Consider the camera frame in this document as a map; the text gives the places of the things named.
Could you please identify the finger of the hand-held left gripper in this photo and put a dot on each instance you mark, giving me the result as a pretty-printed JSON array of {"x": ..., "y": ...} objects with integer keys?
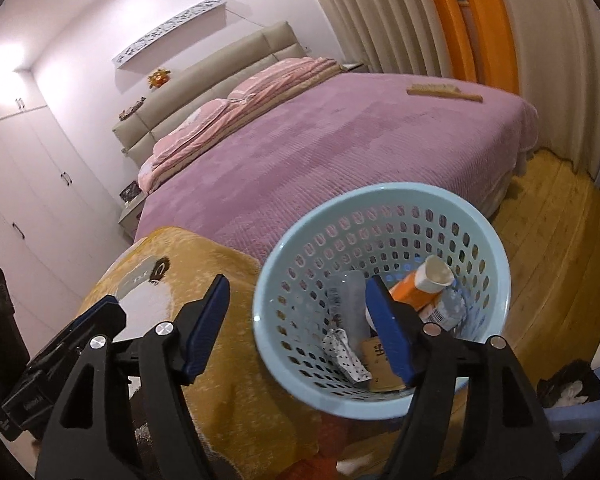
[{"x": 97, "y": 317}]

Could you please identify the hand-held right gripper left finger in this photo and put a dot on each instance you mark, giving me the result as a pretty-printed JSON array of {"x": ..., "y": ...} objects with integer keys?
[{"x": 207, "y": 320}]

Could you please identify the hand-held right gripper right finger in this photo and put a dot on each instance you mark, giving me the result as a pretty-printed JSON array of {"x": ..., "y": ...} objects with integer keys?
[{"x": 387, "y": 330}]

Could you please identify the brown cardboard box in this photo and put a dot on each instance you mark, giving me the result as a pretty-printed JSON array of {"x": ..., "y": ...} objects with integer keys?
[{"x": 375, "y": 360}]

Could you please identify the clear plastic cup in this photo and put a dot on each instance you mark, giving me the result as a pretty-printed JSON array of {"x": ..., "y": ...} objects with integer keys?
[{"x": 350, "y": 300}]

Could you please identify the white dotted wrapper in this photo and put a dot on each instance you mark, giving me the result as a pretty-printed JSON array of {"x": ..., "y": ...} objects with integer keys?
[{"x": 345, "y": 355}]

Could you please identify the orange and white tube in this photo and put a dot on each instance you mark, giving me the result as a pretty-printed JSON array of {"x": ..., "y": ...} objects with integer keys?
[{"x": 422, "y": 290}]

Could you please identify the clear plastic bottle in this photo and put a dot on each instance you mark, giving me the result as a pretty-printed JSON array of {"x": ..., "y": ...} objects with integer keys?
[{"x": 447, "y": 310}]

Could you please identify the light blue plastic basket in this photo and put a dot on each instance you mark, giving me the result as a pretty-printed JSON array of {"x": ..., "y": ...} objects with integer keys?
[{"x": 290, "y": 260}]

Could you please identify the yellow printed blanket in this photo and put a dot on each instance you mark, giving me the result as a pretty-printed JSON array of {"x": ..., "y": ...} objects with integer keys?
[{"x": 260, "y": 410}]

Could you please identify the white nightstand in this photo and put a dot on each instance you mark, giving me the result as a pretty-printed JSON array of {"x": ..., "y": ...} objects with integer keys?
[
  {"x": 130, "y": 217},
  {"x": 352, "y": 66}
]

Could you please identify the white wardrobe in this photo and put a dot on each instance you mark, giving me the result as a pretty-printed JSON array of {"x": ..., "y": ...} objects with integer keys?
[{"x": 40, "y": 185}]

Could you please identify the black cloth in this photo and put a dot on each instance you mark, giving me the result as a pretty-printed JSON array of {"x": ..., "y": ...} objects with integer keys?
[{"x": 565, "y": 377}]

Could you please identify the bed with purple cover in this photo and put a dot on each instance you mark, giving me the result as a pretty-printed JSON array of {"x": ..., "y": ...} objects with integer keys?
[{"x": 330, "y": 150}]

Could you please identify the pink folded quilt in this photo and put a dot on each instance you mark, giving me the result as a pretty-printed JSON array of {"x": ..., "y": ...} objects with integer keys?
[{"x": 220, "y": 120}]

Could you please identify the dark ornament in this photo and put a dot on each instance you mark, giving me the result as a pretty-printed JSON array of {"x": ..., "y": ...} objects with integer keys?
[{"x": 131, "y": 109}]

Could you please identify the blue plastic stool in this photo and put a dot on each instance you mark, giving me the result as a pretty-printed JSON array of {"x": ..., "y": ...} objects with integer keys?
[{"x": 580, "y": 420}]

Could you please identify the wooden comb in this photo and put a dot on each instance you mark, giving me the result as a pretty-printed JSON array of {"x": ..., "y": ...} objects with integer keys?
[{"x": 442, "y": 92}]

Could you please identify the orange toy figure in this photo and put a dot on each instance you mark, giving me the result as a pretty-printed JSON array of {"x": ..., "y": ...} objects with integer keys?
[{"x": 159, "y": 78}]

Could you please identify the beige padded headboard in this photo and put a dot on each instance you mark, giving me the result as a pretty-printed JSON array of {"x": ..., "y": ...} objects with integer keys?
[{"x": 220, "y": 70}]

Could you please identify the beige curtain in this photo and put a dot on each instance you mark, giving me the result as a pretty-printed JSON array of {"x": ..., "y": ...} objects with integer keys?
[
  {"x": 375, "y": 10},
  {"x": 555, "y": 60}
]

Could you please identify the dark picture frame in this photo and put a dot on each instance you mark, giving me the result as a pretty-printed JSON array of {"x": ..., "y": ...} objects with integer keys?
[{"x": 130, "y": 192}]

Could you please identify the white wall art panel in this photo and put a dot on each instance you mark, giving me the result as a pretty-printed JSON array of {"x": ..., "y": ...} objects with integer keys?
[{"x": 170, "y": 27}]

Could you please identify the orange door frame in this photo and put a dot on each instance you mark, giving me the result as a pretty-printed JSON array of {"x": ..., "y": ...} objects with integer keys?
[{"x": 455, "y": 20}]

